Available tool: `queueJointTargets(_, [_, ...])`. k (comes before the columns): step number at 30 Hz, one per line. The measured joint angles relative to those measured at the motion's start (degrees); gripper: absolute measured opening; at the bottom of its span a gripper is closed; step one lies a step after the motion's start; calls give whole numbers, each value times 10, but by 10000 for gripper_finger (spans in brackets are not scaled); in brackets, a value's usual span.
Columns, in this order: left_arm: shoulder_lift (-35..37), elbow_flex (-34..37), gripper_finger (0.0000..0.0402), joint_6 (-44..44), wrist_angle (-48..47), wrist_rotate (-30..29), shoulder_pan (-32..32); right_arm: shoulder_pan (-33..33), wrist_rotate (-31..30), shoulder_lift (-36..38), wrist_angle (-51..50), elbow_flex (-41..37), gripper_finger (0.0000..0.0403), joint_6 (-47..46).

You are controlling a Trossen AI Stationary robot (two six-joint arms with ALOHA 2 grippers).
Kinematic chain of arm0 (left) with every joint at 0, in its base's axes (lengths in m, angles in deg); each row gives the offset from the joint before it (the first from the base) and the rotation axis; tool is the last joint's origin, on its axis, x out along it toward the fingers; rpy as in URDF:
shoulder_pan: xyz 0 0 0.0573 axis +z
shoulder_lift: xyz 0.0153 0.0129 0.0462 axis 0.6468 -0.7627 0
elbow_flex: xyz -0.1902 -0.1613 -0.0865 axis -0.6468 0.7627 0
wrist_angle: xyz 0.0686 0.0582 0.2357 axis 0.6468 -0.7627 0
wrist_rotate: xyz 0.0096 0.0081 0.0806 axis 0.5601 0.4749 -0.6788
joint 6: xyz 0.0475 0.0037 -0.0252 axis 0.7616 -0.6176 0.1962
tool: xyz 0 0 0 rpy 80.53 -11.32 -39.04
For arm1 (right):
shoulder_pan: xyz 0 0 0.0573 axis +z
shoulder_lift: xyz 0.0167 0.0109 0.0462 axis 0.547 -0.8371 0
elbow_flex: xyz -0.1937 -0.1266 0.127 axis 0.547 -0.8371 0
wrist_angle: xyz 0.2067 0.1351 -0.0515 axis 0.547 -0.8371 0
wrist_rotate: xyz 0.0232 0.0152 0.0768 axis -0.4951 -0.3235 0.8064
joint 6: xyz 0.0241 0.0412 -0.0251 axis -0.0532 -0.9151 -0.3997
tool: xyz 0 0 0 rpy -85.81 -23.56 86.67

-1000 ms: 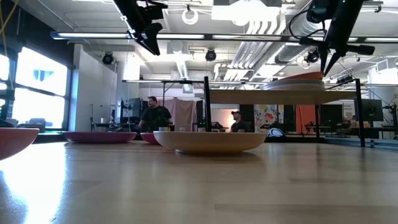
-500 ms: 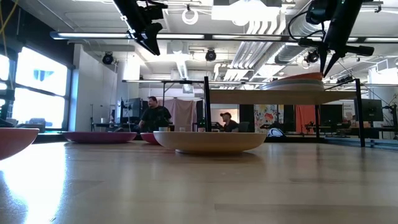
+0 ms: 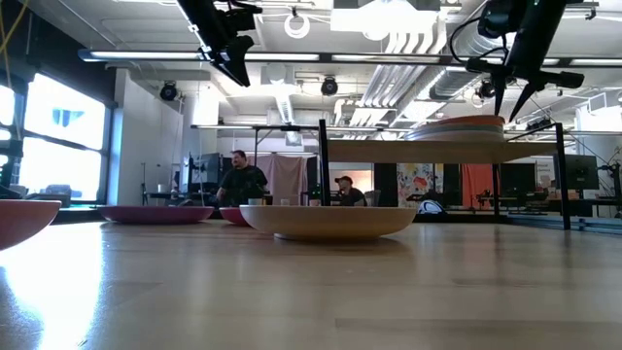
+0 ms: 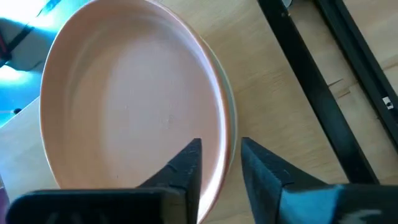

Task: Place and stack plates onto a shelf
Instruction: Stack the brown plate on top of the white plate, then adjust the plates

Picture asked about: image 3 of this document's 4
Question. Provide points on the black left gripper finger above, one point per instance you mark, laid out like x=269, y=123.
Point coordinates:
x=240, y=60

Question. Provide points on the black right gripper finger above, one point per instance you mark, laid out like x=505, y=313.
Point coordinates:
x=500, y=90
x=529, y=91

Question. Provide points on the hot pink plate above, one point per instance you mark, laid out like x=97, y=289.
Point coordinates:
x=233, y=215

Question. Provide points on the dark red bowl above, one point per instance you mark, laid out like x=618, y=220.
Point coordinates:
x=24, y=221

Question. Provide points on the small black robot arm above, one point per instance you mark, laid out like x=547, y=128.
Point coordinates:
x=616, y=180

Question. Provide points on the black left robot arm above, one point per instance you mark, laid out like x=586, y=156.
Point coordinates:
x=199, y=14

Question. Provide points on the wooden shelf black metal legs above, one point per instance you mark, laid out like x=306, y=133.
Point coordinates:
x=437, y=151

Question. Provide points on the black round ceiling spotlight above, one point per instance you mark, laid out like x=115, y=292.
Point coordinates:
x=168, y=91
x=329, y=86
x=487, y=90

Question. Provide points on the long linear ceiling light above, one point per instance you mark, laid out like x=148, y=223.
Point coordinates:
x=146, y=55

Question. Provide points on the dark flat screen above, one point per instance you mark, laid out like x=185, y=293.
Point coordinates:
x=520, y=177

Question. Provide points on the orange curtain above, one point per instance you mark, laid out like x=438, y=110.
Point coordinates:
x=473, y=180

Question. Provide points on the black monitor on stand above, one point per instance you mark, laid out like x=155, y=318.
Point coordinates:
x=580, y=172

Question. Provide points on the black partition panel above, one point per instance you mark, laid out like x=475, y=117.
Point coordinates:
x=385, y=185
x=451, y=185

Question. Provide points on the long cluttered workbench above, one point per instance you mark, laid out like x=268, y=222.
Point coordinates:
x=534, y=199

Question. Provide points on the person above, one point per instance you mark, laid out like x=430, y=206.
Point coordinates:
x=243, y=182
x=351, y=194

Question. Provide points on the pale pink curtain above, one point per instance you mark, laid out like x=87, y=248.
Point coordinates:
x=286, y=175

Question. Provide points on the floral patterned curtain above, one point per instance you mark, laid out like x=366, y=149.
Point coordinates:
x=415, y=182

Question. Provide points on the black and white ball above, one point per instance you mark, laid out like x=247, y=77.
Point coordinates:
x=430, y=208

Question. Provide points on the dusty purple plate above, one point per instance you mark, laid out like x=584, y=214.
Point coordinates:
x=155, y=215

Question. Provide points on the large window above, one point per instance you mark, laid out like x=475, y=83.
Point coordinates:
x=63, y=146

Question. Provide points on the dark box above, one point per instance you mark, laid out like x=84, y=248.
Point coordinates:
x=58, y=193

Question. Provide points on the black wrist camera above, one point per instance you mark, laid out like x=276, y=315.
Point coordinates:
x=493, y=25
x=240, y=19

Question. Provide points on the silver ventilation duct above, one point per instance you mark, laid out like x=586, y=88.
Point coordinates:
x=452, y=82

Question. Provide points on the thin black overhead frame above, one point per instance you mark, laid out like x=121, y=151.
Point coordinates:
x=272, y=127

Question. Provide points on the blue metal rail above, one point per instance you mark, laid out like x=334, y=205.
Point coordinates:
x=597, y=224

